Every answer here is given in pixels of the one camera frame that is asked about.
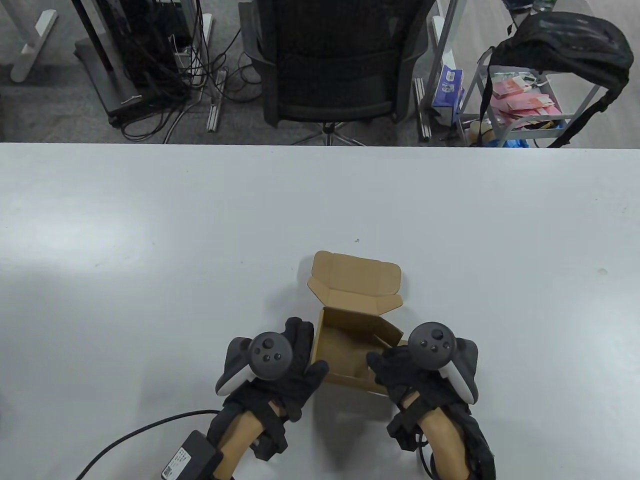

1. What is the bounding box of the tan bag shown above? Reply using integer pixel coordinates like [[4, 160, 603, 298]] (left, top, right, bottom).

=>
[[466, 120, 501, 147]]

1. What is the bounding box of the white desk leg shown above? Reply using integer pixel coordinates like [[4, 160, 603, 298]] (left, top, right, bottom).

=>
[[10, 0, 58, 83]]

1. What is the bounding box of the person's right hand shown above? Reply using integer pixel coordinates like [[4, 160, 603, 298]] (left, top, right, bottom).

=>
[[366, 346, 471, 408]]

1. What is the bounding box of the blue and white box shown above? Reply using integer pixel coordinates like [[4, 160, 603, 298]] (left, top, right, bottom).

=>
[[431, 65, 465, 126]]

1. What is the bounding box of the person's right forearm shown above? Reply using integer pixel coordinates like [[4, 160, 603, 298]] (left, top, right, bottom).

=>
[[417, 407, 476, 480]]

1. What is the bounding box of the person's left forearm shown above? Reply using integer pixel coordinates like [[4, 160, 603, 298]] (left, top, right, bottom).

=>
[[215, 412, 267, 480]]

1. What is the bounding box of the grey monitor stand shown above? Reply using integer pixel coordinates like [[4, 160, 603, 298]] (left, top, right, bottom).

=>
[[71, 0, 146, 126]]

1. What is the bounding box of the small brown mailer box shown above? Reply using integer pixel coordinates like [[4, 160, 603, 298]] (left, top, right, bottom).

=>
[[306, 251, 410, 397]]

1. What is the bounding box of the stack of pink packets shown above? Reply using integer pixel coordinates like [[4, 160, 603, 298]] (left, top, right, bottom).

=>
[[491, 74, 562, 119]]

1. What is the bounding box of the aluminium rail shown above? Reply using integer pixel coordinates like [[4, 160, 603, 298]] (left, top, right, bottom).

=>
[[413, 77, 433, 141], [207, 70, 227, 133]]

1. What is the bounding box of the grey metal cart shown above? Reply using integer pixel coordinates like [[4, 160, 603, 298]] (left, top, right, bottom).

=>
[[457, 47, 603, 149]]

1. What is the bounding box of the dark grey right hand controller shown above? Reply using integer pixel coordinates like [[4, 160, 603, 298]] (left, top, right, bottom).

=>
[[407, 322, 479, 405]]

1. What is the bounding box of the grey desk leg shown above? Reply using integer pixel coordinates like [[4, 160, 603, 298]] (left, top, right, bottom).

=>
[[425, 0, 461, 101]]

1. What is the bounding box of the dark grey left hand controller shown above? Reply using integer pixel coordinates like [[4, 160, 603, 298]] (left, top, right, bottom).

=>
[[216, 332, 293, 396]]

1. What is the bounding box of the person's left hand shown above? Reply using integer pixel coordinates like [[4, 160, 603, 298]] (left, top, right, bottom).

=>
[[225, 317, 329, 421]]

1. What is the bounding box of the black computer tower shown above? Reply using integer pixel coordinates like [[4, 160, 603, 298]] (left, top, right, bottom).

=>
[[117, 0, 193, 96]]

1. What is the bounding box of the tangle of black cables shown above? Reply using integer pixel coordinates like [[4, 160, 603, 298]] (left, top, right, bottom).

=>
[[120, 0, 268, 142]]

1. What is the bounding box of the black strapped wrist camera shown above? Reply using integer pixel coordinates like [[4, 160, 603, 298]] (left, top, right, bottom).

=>
[[450, 405, 497, 480]]

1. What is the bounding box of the black backpack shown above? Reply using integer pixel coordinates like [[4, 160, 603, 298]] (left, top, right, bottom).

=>
[[479, 11, 635, 149]]

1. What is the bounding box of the dark grey hand controller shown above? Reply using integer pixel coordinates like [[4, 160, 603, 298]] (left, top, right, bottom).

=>
[[216, 332, 293, 396], [407, 322, 479, 405]]

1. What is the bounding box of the black cable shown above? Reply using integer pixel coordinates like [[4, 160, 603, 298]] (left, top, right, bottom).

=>
[[77, 410, 221, 480]]

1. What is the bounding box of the black mesh office chair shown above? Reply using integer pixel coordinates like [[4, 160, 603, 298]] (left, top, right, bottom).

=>
[[237, 0, 438, 147]]

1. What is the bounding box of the thin looped cable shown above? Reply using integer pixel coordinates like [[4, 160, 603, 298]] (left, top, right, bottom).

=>
[[417, 435, 437, 480]]

